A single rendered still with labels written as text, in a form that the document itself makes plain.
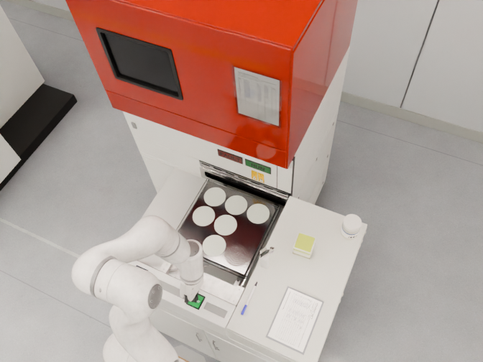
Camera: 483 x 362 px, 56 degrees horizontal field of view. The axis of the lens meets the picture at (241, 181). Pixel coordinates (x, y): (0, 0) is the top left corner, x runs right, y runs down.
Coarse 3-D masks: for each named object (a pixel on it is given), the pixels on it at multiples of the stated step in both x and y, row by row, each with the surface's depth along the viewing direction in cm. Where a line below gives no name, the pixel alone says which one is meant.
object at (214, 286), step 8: (176, 272) 189; (208, 280) 187; (216, 280) 186; (200, 288) 185; (208, 288) 185; (216, 288) 185; (224, 288) 184; (232, 288) 184; (216, 296) 183; (224, 296) 183
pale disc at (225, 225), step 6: (222, 216) 200; (228, 216) 200; (216, 222) 199; (222, 222) 198; (228, 222) 198; (234, 222) 198; (216, 228) 197; (222, 228) 197; (228, 228) 197; (234, 228) 196; (222, 234) 195; (228, 234) 195
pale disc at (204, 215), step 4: (200, 208) 203; (204, 208) 203; (208, 208) 203; (196, 212) 202; (200, 212) 202; (204, 212) 202; (208, 212) 202; (212, 212) 201; (196, 216) 201; (200, 216) 201; (204, 216) 201; (208, 216) 200; (212, 216) 200; (196, 220) 200; (200, 220) 200; (204, 220) 200; (208, 220) 199; (212, 220) 199; (200, 224) 199; (204, 224) 198; (208, 224) 198
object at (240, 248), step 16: (224, 208) 202; (272, 208) 201; (192, 224) 199; (240, 224) 197; (256, 224) 197; (224, 240) 194; (240, 240) 193; (256, 240) 193; (208, 256) 190; (224, 256) 190; (240, 256) 189; (240, 272) 186
